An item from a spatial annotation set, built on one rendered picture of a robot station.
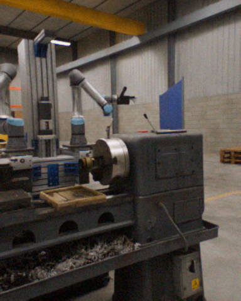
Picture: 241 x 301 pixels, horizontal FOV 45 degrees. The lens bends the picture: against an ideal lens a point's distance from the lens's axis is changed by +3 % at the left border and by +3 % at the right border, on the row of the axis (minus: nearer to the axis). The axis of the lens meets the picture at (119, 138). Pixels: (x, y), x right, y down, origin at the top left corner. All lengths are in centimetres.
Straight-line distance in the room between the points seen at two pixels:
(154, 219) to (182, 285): 47
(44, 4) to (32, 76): 1092
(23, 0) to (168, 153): 1161
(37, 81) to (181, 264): 176
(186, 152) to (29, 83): 137
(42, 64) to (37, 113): 41
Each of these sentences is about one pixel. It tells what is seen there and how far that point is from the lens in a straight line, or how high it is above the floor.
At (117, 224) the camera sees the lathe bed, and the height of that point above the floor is 71.
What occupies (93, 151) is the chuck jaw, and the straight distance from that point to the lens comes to 191.
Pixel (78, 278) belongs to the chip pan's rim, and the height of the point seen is 54.
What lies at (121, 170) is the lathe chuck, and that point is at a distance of 181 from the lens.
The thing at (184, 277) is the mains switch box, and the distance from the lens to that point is 217.
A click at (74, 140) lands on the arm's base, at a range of 242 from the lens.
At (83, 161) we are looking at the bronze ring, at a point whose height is 110.
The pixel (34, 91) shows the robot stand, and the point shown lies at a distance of 252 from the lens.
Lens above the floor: 133
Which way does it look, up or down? 3 degrees down
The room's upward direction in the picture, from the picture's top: 2 degrees counter-clockwise
